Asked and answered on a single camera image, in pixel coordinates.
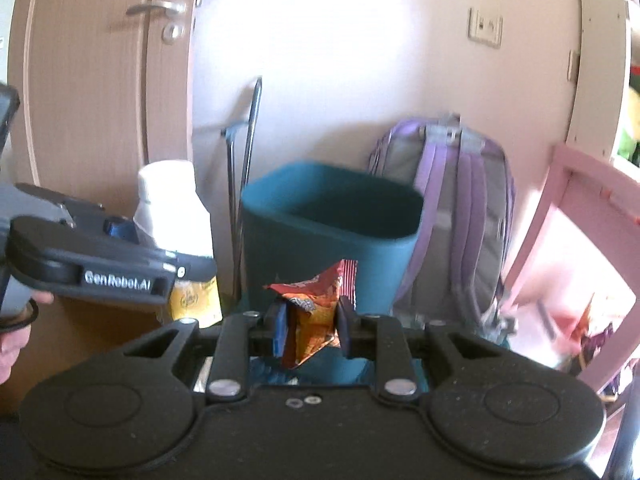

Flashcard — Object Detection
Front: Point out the orange snack packet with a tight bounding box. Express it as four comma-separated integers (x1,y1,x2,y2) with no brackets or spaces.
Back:
263,259,359,370

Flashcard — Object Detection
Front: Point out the black wristband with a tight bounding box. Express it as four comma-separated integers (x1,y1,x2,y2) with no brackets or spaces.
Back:
0,299,40,332

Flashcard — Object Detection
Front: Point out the pink desk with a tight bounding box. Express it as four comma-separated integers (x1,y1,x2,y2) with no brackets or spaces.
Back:
502,144,640,407

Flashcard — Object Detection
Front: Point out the white bottle with yellow label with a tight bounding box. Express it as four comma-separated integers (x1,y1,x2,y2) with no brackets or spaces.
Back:
132,160,224,329

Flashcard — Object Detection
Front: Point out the person's left forearm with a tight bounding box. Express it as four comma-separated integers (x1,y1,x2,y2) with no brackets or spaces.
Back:
0,327,32,386

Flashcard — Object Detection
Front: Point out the white bookshelf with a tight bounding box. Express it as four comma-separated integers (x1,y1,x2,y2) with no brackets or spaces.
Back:
565,0,640,173

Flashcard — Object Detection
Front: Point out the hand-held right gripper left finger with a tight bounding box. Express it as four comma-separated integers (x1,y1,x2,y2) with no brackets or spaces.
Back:
117,302,291,403

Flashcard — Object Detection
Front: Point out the silver door handle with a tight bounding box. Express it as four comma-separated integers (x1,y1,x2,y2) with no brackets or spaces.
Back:
126,1,187,17

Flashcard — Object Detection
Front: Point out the purple grey backpack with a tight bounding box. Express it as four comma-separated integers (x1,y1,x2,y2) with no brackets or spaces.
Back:
367,115,519,347

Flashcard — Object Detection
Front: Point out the folded metal trolley frame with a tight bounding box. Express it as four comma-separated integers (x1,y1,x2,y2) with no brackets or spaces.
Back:
220,77,263,302

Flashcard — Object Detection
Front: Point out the beige wall socket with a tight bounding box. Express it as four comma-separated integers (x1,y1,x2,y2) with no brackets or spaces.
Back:
467,7,504,49

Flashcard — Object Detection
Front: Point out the black flat device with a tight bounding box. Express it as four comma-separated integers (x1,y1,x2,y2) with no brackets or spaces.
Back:
0,82,22,158

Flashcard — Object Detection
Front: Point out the light wooden door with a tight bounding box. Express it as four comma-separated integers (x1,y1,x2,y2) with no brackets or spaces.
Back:
7,0,207,413

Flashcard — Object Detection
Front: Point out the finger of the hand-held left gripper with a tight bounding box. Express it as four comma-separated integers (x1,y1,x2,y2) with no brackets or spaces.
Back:
102,215,139,243
164,249,219,292

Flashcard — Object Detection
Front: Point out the teal bin with deer print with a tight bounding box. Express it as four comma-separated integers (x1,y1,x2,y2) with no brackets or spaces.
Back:
241,161,425,386

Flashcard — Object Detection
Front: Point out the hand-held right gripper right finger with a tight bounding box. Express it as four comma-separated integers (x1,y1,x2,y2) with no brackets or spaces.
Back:
336,297,511,403

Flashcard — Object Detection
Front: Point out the yellow green plush toy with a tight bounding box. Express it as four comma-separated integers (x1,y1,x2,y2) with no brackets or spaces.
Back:
617,125,640,167

